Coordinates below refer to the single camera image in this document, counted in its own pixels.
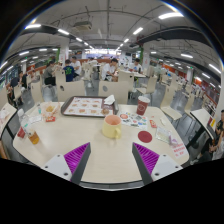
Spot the beige chair centre right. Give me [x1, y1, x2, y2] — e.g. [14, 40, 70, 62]
[98, 81, 129, 104]

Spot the white red printed table sign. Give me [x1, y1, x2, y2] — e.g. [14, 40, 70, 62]
[172, 143, 187, 158]

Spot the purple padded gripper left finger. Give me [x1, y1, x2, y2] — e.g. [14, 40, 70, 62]
[42, 143, 91, 184]

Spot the person in dark shirt left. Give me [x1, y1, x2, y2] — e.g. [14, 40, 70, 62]
[9, 71, 26, 100]

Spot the beige chair centre left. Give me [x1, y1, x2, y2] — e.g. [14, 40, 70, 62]
[57, 81, 85, 102]

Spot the colourful sticker sheet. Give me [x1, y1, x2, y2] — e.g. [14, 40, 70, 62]
[119, 112, 148, 131]

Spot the yellow mug pink inside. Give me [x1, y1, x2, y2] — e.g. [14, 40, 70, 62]
[102, 115, 121, 139]

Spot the person at right edge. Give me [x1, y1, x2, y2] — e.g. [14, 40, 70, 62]
[197, 109, 224, 162]

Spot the person in grey shirt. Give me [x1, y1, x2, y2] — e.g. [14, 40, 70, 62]
[44, 61, 56, 86]

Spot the plastic cup with amber drink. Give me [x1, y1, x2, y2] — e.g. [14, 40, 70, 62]
[28, 130, 39, 144]

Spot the dark brown food tray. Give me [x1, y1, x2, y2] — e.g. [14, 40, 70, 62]
[60, 95, 120, 119]

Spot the printed paper tray liner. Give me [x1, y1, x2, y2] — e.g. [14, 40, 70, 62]
[63, 97, 114, 117]

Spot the person in white shirt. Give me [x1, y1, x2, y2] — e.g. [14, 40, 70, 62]
[101, 58, 118, 82]

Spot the crumpled white napkin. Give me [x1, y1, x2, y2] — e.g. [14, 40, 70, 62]
[104, 95, 115, 105]

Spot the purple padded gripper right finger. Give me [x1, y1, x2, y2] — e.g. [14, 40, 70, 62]
[132, 143, 182, 185]

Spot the clear plastic water bottle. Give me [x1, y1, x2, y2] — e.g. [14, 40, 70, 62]
[18, 109, 33, 135]

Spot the beige chair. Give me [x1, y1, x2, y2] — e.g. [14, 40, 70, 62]
[57, 81, 85, 102]
[160, 86, 182, 121]
[98, 81, 129, 104]

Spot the red paper cup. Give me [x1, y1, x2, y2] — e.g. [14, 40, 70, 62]
[137, 96, 150, 115]

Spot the person in blue shirt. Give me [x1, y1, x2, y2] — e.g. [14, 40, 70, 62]
[63, 59, 74, 82]

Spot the red sauce packet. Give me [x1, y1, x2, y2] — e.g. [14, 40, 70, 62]
[149, 120, 157, 128]

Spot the clear plastic bag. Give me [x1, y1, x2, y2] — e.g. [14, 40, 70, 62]
[155, 127, 178, 145]

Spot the food wrapper with fries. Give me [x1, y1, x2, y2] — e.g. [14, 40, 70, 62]
[42, 102, 60, 122]

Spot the red round cup lid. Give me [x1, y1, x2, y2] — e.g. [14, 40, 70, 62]
[138, 131, 152, 143]

